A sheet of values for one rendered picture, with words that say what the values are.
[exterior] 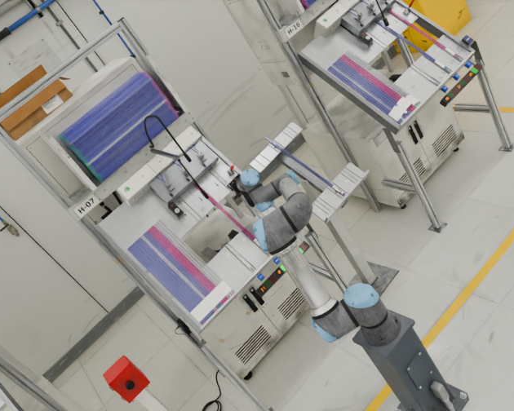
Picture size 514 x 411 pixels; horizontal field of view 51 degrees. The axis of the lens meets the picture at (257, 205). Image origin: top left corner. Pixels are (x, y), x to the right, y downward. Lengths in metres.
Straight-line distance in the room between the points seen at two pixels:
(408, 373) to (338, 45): 1.82
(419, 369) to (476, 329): 0.56
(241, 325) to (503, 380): 1.30
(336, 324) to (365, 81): 1.49
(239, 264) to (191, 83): 2.17
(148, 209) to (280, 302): 0.94
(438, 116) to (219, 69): 1.82
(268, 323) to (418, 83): 1.56
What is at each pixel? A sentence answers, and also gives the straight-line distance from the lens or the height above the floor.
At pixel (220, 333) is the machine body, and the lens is 2.92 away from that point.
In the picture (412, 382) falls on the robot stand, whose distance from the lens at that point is 2.30.
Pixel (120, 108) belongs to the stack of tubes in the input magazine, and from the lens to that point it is 2.60.
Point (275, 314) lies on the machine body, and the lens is 3.07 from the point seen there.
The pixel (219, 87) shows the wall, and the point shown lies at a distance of 4.49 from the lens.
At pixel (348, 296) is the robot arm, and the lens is 2.03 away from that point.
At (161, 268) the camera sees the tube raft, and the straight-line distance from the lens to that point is 2.54.
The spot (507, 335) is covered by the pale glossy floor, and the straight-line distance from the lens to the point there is 2.72.
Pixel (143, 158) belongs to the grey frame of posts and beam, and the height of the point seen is 1.34.
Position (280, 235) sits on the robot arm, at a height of 1.10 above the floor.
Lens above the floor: 2.14
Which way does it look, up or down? 28 degrees down
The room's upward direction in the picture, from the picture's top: 35 degrees counter-clockwise
